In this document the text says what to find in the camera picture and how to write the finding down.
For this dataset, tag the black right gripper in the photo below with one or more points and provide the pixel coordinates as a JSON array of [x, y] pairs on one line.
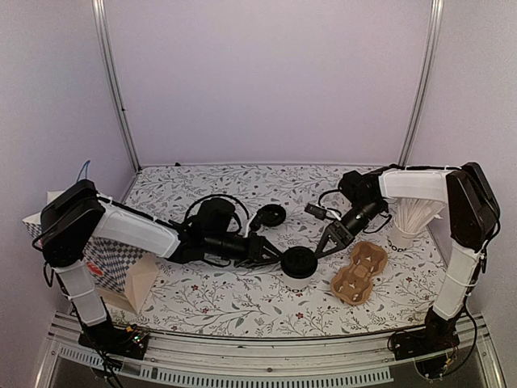
[[342, 238]]

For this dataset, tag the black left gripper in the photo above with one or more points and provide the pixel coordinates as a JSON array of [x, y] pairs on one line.
[[254, 252]]

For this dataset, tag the black plastic cup lid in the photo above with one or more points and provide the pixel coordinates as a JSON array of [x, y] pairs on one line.
[[298, 262]]

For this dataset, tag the white paper cup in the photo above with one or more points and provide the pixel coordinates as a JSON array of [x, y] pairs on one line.
[[296, 285]]

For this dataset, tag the brown cardboard cup carrier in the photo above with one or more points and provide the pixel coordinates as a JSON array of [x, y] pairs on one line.
[[353, 284]]

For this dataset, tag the blue checkered paper bag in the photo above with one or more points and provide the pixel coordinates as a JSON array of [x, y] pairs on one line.
[[123, 275]]

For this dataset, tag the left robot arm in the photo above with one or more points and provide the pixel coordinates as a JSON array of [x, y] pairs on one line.
[[209, 227]]

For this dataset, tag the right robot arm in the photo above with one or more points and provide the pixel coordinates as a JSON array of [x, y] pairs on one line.
[[425, 191]]

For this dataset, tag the floral patterned table mat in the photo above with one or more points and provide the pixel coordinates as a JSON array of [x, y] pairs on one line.
[[201, 299]]

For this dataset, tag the white cup holding straws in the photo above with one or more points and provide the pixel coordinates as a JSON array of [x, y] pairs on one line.
[[400, 240]]

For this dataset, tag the white paper-wrapped straws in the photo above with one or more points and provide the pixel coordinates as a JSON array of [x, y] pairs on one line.
[[413, 215]]

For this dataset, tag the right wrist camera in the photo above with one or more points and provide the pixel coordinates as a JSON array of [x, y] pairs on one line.
[[323, 213]]

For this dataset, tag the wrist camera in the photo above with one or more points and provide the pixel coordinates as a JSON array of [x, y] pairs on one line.
[[253, 224], [323, 213]]

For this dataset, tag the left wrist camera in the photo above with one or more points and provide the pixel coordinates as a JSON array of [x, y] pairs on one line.
[[253, 224]]

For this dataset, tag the aluminium front rail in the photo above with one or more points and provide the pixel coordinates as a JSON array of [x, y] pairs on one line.
[[182, 360]]

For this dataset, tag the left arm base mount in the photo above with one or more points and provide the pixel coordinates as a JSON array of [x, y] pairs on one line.
[[130, 341]]

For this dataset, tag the right aluminium frame post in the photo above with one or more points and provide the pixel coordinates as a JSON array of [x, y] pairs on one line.
[[431, 44]]

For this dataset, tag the aluminium frame post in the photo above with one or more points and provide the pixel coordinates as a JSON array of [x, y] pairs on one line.
[[102, 31], [431, 44]]

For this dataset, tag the left aluminium frame post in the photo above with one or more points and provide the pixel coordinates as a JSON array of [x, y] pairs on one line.
[[102, 31]]

